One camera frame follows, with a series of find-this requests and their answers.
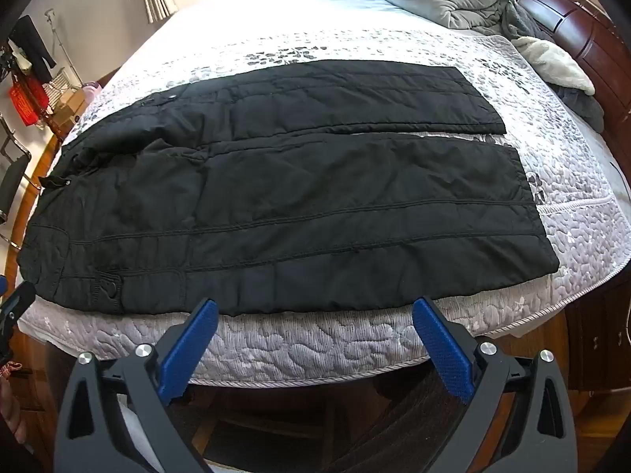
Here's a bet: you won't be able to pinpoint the black hanging garment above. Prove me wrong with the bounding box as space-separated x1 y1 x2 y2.
7 15 57 84

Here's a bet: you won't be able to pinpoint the white wire rack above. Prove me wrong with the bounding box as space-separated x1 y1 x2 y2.
44 71 76 108

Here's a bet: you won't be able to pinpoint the red bag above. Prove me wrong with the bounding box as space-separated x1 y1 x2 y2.
9 78 51 127

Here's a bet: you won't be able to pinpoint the bed with grey quilted bedspread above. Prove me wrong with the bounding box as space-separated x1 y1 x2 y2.
17 0 631 387

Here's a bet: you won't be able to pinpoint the metal stand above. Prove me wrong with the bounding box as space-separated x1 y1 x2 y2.
44 8 84 88

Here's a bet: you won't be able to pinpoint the cardboard box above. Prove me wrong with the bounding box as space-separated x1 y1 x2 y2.
50 89 88 135

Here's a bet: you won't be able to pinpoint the black chrome-framed chair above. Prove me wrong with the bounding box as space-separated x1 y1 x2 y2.
0 112 33 248

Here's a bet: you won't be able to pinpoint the white fleece blanket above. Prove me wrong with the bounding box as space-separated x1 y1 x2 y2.
515 35 596 97

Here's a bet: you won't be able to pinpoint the wooden nightstand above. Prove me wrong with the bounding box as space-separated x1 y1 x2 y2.
566 271 631 396

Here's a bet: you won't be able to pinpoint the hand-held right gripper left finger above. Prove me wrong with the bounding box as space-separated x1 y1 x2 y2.
54 298 220 473

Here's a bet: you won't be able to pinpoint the dark grey blanket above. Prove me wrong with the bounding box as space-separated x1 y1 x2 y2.
499 0 608 134

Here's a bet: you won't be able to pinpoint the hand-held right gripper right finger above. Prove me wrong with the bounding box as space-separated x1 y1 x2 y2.
411 297 580 473

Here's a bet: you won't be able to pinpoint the black padded pants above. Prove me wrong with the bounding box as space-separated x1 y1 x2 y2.
17 58 560 317

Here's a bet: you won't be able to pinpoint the dark wooden headboard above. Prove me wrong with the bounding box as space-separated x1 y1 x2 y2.
493 0 631 171

